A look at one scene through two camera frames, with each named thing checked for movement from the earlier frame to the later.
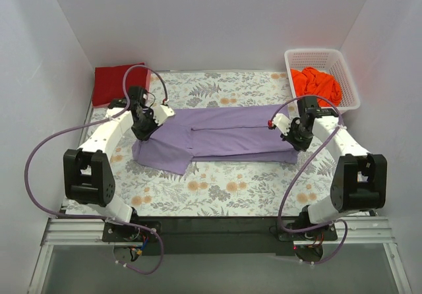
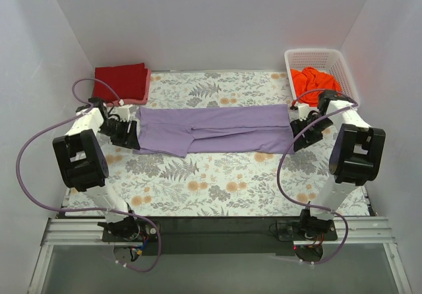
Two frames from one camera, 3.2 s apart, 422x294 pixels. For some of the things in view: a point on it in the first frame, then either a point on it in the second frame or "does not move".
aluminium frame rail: (370, 231) does not move
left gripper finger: (143, 131) to (131, 141)
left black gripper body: (144, 130) to (124, 133)
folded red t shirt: (108, 82) does not move
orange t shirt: (312, 82) does not move
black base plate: (220, 235) does not move
